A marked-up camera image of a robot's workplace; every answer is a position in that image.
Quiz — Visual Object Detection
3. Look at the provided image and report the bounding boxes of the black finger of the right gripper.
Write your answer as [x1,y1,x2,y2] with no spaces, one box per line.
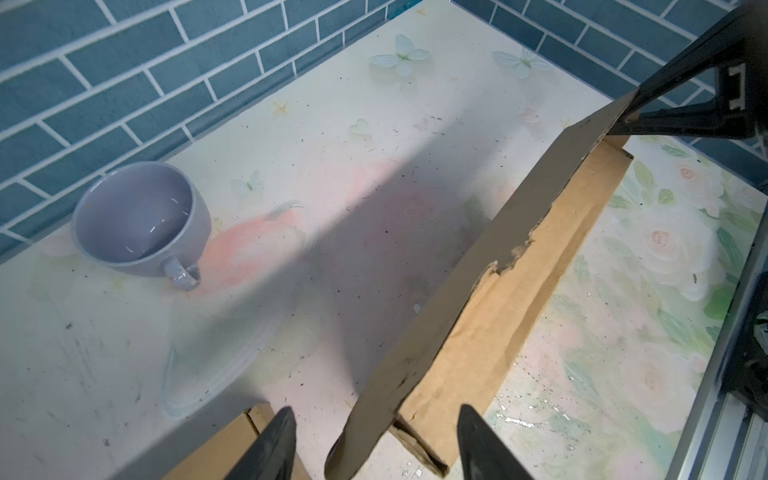
[607,5,754,140]

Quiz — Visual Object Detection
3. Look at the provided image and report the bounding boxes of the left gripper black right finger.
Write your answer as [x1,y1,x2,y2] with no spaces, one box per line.
[457,404,533,480]

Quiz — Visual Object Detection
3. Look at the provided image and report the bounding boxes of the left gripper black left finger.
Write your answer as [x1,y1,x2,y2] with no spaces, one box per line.
[225,407,296,480]

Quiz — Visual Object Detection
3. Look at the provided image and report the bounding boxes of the brown cardboard box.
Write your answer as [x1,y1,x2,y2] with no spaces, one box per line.
[165,403,310,479]

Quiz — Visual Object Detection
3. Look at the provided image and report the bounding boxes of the brown cardboard sheet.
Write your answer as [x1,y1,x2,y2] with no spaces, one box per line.
[324,95,632,479]

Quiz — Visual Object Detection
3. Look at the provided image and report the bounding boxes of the lavender speckled ceramic cup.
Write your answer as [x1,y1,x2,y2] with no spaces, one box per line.
[71,162,212,292]

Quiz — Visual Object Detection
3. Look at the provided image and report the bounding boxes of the aluminium mounting rail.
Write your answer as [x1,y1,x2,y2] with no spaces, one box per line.
[666,215,767,479]

